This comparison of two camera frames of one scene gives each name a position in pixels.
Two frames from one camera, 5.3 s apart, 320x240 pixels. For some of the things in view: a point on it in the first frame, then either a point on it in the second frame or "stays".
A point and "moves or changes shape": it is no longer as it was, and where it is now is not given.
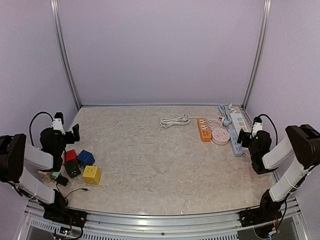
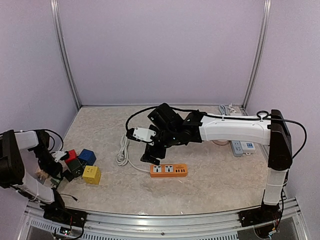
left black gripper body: (71, 139) to (47, 166)
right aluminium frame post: (261, 50) stays
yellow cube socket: (92, 175) stays
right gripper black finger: (240, 136) to (152, 153)
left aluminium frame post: (59, 33) stays
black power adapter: (63, 181) to (71, 196)
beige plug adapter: (45, 175) stays
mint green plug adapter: (56, 174) moves or changes shape
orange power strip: (166, 122) moves or changes shape
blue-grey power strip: (237, 147) stays
